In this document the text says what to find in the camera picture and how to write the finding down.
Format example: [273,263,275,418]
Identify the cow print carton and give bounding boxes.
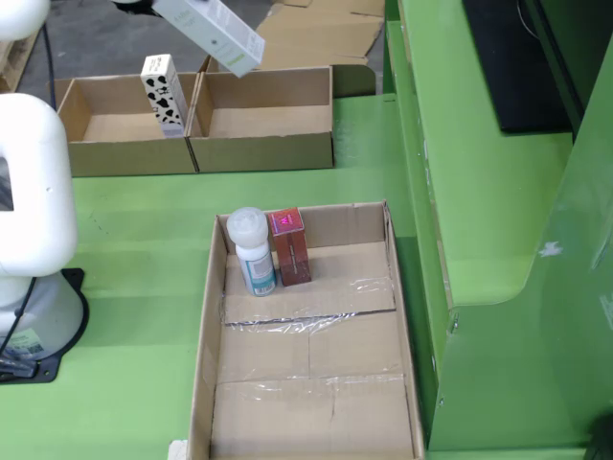
[139,53,188,139]

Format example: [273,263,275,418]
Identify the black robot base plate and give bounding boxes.
[0,267,91,384]

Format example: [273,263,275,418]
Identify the open cardboard box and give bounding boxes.
[184,55,335,173]
[47,71,202,178]

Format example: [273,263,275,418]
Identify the long thin black cable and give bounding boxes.
[0,22,57,358]

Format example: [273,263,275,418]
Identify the dark red box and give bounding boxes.
[266,206,313,288]

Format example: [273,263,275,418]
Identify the green metal machine housing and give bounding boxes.
[381,0,613,460]

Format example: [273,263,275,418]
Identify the white bottle teal label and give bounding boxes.
[225,206,279,297]

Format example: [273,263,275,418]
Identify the shallow cardboard tray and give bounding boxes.
[186,200,426,460]

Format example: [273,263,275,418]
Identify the wooden pallet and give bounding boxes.
[0,18,47,104]

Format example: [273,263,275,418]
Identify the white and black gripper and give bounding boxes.
[112,0,216,16]

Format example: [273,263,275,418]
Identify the tall white carton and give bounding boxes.
[152,0,266,79]

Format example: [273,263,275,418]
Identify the flattened cardboard sheet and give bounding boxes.
[272,0,387,20]
[229,0,387,72]

